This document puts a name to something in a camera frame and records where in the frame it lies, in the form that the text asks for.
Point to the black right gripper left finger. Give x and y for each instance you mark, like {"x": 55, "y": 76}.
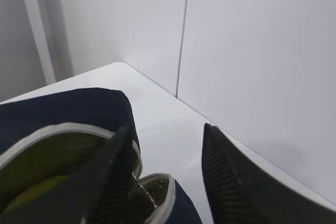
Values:
{"x": 99, "y": 164}

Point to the navy blue lunch bag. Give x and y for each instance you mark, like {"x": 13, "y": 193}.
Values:
{"x": 157, "y": 198}

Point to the yellow banana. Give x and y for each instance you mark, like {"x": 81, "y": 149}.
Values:
{"x": 35, "y": 191}

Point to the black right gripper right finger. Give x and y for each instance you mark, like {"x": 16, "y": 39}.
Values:
{"x": 239, "y": 191}

